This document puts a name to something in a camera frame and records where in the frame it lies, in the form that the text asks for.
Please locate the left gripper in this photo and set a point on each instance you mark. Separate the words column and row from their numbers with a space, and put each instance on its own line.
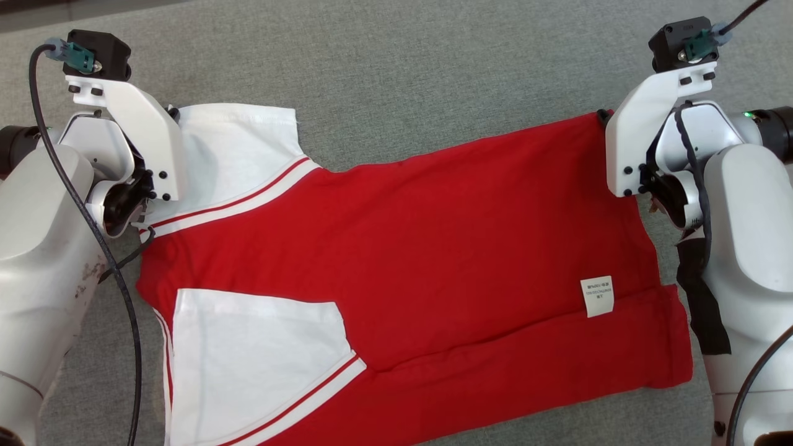
column 93, row 139

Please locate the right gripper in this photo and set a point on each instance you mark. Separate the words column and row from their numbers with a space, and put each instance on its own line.
column 718, row 133

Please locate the red white jersey shirt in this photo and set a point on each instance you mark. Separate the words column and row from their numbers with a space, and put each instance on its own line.
column 433, row 235

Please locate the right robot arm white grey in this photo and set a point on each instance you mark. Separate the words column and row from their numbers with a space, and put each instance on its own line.
column 756, row 248

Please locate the left white camera bracket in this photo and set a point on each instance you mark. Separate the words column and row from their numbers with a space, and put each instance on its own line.
column 155, row 136

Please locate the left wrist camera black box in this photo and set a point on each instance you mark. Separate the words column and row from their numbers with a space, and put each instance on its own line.
column 105, row 52

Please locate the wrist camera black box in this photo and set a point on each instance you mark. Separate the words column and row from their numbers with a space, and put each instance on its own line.
column 105, row 52
column 672, row 40

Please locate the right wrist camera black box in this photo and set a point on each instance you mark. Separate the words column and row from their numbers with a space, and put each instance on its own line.
column 672, row 40

